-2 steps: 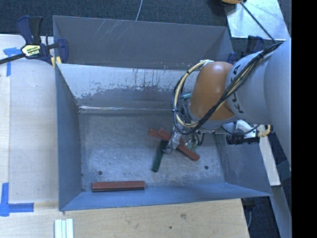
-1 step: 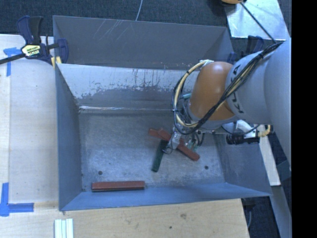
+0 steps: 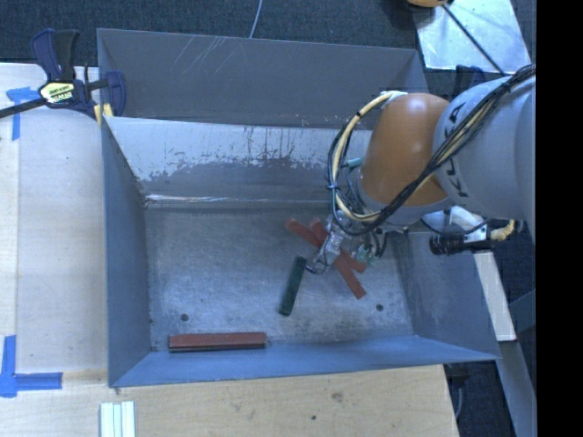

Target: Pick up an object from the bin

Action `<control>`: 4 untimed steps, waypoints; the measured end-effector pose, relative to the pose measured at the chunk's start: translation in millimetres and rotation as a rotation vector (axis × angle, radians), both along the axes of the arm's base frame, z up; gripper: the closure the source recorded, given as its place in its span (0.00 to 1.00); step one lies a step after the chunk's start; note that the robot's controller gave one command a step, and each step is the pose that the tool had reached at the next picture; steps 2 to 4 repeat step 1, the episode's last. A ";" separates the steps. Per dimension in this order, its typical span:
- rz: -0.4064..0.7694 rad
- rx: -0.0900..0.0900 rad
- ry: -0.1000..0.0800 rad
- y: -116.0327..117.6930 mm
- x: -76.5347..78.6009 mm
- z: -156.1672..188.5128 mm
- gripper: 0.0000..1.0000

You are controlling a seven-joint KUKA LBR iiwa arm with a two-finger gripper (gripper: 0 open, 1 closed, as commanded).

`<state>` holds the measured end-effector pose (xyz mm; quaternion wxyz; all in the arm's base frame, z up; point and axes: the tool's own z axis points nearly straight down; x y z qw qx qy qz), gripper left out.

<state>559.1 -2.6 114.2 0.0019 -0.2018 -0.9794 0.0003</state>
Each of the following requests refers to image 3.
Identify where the red-brown flat block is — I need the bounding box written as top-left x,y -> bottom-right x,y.
285,218 -> 368,274
309,218 -> 368,300
167,330 -> 269,354

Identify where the grey metal bin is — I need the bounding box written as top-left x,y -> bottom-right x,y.
96,27 -> 503,389

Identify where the dark green flat block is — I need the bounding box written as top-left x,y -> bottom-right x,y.
278,255 -> 309,318

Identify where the black cylinder on white bracket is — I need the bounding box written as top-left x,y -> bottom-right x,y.
421,207 -> 517,257

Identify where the pale wood flat board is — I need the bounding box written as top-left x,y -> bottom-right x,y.
15,106 -> 111,376

